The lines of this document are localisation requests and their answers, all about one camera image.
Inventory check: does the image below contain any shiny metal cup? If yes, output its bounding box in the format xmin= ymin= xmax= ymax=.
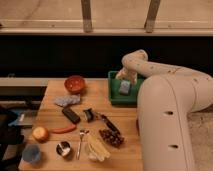
xmin=56 ymin=141 xmax=71 ymax=157

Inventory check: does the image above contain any blue-grey sponge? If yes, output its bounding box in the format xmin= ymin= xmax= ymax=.
xmin=119 ymin=80 xmax=131 ymax=95

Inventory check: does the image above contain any red chili pepper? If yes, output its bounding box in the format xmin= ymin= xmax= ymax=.
xmin=50 ymin=125 xmax=77 ymax=134

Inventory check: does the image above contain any bunch of dark grapes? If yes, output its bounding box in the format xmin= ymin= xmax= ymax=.
xmin=99 ymin=129 xmax=124 ymax=148

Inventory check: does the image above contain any black rectangular block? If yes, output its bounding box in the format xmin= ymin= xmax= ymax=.
xmin=62 ymin=107 xmax=80 ymax=124

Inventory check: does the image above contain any black-handled knife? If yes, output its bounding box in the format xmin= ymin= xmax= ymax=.
xmin=96 ymin=113 xmax=121 ymax=134

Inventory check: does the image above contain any small black metal clip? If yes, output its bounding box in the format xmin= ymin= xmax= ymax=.
xmin=84 ymin=108 xmax=95 ymax=122

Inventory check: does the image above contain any apple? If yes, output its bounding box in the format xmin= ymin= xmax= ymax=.
xmin=32 ymin=127 xmax=49 ymax=142

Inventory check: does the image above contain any blue silicone cup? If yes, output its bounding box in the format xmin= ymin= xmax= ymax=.
xmin=22 ymin=144 xmax=41 ymax=164

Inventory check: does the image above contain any yellow banana in bowl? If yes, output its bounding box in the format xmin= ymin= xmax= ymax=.
xmin=85 ymin=133 xmax=111 ymax=162

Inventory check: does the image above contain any red bowl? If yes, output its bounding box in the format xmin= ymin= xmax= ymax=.
xmin=64 ymin=75 xmax=86 ymax=94

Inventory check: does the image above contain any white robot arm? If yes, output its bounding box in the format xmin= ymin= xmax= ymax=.
xmin=116 ymin=50 xmax=213 ymax=171

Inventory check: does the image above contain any metal spoon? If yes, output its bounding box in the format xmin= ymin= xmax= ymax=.
xmin=76 ymin=129 xmax=88 ymax=160

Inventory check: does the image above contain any crumpled grey cloth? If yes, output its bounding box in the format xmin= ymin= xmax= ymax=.
xmin=54 ymin=95 xmax=81 ymax=107

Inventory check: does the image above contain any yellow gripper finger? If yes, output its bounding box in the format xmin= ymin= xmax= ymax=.
xmin=130 ymin=74 xmax=137 ymax=85
xmin=115 ymin=69 xmax=125 ymax=80

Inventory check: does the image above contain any green plastic tray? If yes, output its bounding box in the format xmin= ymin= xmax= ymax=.
xmin=108 ymin=71 xmax=145 ymax=105

